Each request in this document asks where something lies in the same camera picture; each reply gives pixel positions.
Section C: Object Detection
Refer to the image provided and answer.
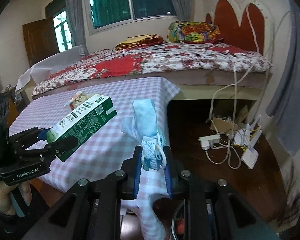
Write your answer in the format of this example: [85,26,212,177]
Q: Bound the green white carton box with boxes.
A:
[47,94,117,162]

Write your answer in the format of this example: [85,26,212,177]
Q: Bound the light blue face mask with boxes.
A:
[120,99,167,171]

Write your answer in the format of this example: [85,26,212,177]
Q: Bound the black round trash bin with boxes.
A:
[170,201,185,240]

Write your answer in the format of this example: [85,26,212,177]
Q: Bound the left hand holding gripper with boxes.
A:
[0,180,32,216]

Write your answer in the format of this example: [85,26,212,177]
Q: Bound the pink checkered tablecloth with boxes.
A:
[9,77,180,239]

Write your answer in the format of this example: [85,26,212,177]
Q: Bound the white power strip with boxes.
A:
[199,134,221,150]

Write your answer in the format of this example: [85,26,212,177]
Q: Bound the white sheet covered furniture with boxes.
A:
[15,46,85,94]

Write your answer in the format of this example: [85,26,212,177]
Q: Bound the cardboard box under bed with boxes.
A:
[210,117,240,134]

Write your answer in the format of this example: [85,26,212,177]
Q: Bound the white wifi router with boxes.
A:
[241,114,262,170]

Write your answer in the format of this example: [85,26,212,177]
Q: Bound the brown wooden door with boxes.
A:
[23,17,59,67]

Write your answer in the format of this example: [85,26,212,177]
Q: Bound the floral red white bedspread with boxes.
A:
[32,42,272,96]

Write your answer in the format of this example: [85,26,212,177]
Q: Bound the grey right curtain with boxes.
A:
[266,0,300,156]

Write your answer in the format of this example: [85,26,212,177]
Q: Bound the yellow red folded blanket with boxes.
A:
[115,34,164,50]

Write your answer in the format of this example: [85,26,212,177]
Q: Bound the colourful folded blanket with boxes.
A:
[167,21,224,43]

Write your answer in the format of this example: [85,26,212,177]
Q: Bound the grey left window curtain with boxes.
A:
[65,0,88,56]

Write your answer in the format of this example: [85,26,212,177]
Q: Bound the sliding glass window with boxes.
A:
[85,0,176,35]

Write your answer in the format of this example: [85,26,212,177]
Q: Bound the red heart-shaped headboard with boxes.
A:
[205,0,274,57]

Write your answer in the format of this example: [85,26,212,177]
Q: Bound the white charging cable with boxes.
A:
[203,3,291,170]

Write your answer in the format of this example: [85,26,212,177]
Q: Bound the beige bed frame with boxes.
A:
[162,69,271,103]

